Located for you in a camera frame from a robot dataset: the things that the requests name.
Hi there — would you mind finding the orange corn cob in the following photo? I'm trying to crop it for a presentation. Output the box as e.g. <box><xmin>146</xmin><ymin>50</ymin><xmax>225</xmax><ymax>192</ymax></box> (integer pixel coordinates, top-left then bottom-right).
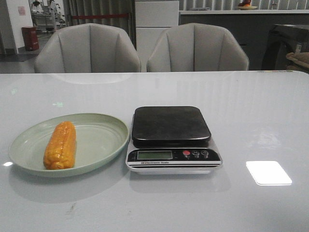
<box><xmin>43</xmin><ymin>121</ymin><xmax>76</xmax><ymax>170</ymax></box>

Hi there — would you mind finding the black electronic kitchen scale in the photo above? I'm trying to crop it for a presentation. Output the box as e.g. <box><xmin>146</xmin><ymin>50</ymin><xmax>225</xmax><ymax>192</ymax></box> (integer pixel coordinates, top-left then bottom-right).
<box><xmin>126</xmin><ymin>106</ymin><xmax>223</xmax><ymax>174</ymax></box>

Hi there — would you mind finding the right grey upholstered chair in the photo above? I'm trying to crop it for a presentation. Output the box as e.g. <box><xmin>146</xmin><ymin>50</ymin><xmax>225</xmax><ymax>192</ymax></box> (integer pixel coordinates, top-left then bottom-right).
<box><xmin>146</xmin><ymin>23</ymin><xmax>249</xmax><ymax>72</ymax></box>

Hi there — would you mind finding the grey upholstered chair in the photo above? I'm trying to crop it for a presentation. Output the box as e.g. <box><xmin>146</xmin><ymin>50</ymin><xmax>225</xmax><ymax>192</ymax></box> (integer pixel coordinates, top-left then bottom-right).
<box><xmin>146</xmin><ymin>23</ymin><xmax>249</xmax><ymax>72</ymax></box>
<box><xmin>34</xmin><ymin>23</ymin><xmax>141</xmax><ymax>73</ymax></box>

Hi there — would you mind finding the left grey upholstered chair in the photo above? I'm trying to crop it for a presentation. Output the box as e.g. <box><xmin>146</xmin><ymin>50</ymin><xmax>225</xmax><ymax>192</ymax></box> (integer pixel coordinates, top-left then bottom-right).
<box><xmin>34</xmin><ymin>23</ymin><xmax>141</xmax><ymax>73</ymax></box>

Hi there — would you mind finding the light green plate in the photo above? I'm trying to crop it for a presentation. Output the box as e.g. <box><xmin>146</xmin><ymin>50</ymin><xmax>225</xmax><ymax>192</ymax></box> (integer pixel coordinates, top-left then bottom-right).
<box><xmin>8</xmin><ymin>113</ymin><xmax>129</xmax><ymax>178</ymax></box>

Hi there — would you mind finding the white cabinet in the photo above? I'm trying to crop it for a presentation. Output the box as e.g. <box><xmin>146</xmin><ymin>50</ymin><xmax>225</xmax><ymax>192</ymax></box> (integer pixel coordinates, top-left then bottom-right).
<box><xmin>134</xmin><ymin>0</ymin><xmax>179</xmax><ymax>72</ymax></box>

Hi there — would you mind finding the dark grey counter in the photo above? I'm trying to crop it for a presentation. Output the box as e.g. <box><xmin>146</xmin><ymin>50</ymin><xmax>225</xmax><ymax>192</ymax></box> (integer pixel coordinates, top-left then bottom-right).
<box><xmin>179</xmin><ymin>10</ymin><xmax>309</xmax><ymax>70</ymax></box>

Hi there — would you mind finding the fruit plate on counter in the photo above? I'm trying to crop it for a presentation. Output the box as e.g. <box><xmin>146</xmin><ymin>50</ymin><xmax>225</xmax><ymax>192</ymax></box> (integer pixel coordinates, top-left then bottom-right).
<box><xmin>236</xmin><ymin>0</ymin><xmax>258</xmax><ymax>10</ymax></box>

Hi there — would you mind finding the red trash bin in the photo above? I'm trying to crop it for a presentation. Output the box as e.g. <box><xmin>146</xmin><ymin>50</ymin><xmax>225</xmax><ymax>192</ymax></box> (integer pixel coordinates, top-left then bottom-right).
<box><xmin>22</xmin><ymin>26</ymin><xmax>39</xmax><ymax>51</ymax></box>

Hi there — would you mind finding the dark appliance at right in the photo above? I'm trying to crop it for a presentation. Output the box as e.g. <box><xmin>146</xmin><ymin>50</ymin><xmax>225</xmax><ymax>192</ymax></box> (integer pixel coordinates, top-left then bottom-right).
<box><xmin>261</xmin><ymin>24</ymin><xmax>309</xmax><ymax>70</ymax></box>

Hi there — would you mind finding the tan cushion at right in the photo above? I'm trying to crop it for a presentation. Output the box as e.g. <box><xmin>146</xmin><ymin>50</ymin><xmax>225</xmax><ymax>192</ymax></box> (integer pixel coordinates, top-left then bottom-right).
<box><xmin>286</xmin><ymin>52</ymin><xmax>309</xmax><ymax>73</ymax></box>

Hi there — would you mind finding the pink wall notice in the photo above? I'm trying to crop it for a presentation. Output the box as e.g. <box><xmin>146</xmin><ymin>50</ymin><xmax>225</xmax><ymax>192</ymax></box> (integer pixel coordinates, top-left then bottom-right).
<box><xmin>18</xmin><ymin>6</ymin><xmax>26</xmax><ymax>16</ymax></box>

